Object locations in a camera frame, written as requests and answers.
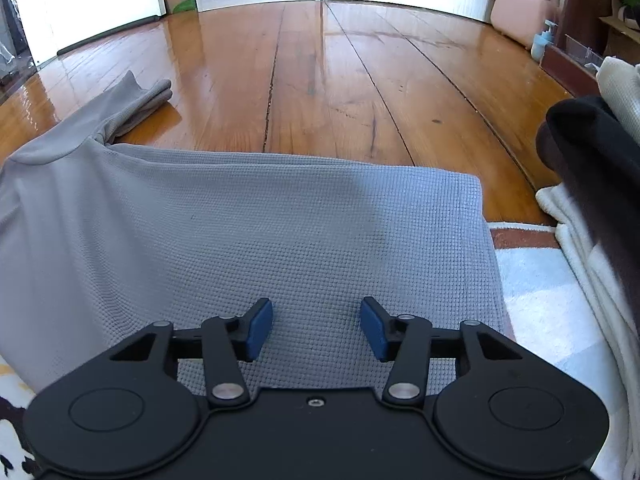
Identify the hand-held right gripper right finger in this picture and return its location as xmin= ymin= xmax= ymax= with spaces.
xmin=361 ymin=296 xmax=524 ymax=406

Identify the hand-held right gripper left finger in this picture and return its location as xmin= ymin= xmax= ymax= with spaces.
xmin=109 ymin=297 xmax=274 ymax=409

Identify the grey waffle-knit shirt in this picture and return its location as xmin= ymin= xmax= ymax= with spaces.
xmin=0 ymin=70 xmax=516 ymax=395

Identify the pile of black and cream clothes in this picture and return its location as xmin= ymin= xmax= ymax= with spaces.
xmin=535 ymin=56 xmax=640 ymax=480

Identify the patterned floor rug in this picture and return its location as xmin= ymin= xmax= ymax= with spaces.
xmin=0 ymin=221 xmax=623 ymax=480

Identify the black garment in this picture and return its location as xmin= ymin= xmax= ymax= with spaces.
xmin=536 ymin=95 xmax=640 ymax=281

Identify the blue pump bottle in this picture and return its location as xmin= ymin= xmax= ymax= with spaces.
xmin=530 ymin=19 xmax=558 ymax=60

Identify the clear plastic organizer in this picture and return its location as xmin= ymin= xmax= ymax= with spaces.
xmin=564 ymin=34 xmax=605 ymax=74

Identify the pink vanity case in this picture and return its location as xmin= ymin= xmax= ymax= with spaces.
xmin=490 ymin=0 xmax=558 ymax=51

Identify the dark wooden cabinet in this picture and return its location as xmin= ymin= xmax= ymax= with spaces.
xmin=540 ymin=0 xmax=640 ymax=97

